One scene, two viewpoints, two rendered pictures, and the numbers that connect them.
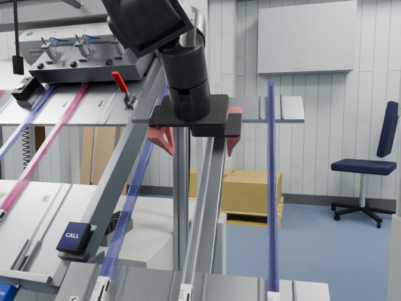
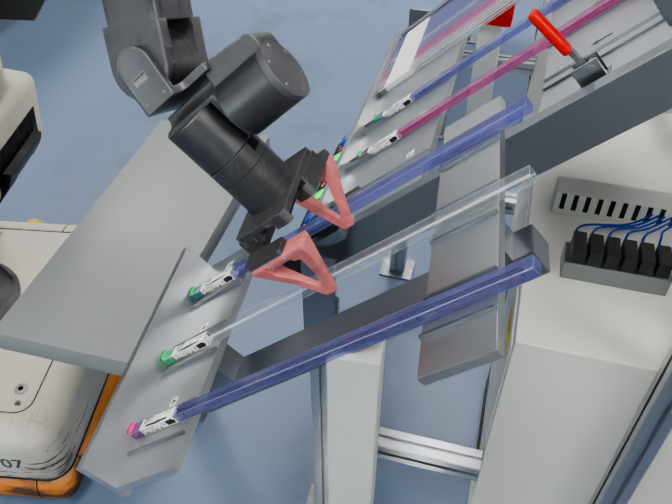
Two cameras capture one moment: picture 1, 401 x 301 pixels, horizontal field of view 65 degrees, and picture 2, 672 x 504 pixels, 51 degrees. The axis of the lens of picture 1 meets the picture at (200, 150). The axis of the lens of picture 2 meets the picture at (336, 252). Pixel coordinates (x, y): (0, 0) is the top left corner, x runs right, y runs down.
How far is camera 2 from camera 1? 0.85 m
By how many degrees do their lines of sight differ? 86
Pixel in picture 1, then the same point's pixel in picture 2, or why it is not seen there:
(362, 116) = not seen: outside the picture
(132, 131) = (508, 139)
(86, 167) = not seen: outside the picture
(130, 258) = (522, 317)
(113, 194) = (422, 212)
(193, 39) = (180, 122)
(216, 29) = not seen: outside the picture
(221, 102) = (270, 213)
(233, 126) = (258, 255)
